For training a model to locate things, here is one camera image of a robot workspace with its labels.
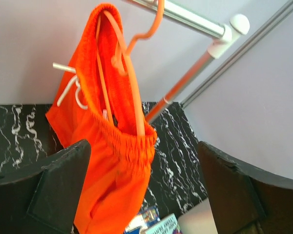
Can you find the blue treehouse book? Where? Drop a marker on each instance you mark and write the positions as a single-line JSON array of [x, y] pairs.
[[168, 225]]

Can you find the white drawer storage box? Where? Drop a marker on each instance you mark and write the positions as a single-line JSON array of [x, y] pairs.
[[198, 220]]

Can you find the orange plastic hanger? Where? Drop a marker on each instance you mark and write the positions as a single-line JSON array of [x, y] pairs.
[[125, 54]]

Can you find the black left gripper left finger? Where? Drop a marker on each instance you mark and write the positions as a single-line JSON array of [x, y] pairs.
[[42, 198]]

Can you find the blue comic book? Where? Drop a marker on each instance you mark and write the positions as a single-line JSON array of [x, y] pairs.
[[143, 220]]

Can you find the orange shorts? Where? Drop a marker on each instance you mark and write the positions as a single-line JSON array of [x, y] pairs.
[[102, 112]]

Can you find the aluminium corner frame post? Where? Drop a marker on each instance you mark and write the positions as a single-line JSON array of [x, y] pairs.
[[266, 28]]

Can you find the silver clothes rack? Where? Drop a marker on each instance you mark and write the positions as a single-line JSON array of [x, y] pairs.
[[185, 50]]

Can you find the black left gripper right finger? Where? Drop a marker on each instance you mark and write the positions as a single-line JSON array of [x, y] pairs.
[[245, 199]]

